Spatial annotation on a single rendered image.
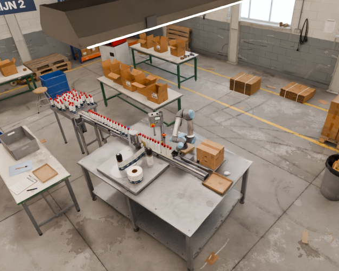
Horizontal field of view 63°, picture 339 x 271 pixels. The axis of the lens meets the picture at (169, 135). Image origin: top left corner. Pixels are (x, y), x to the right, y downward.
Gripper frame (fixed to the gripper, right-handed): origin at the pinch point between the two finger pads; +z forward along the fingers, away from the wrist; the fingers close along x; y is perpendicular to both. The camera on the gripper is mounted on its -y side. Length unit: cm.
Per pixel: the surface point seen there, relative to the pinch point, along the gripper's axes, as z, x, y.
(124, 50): 259, -398, -336
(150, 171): 9.1, -4.7, 38.6
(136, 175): -4, -10, 65
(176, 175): -1.5, 23.8, 19.7
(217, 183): -28, 68, 0
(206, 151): -39, 30, -17
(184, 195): -16, 50, 42
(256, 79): 86, -27, -421
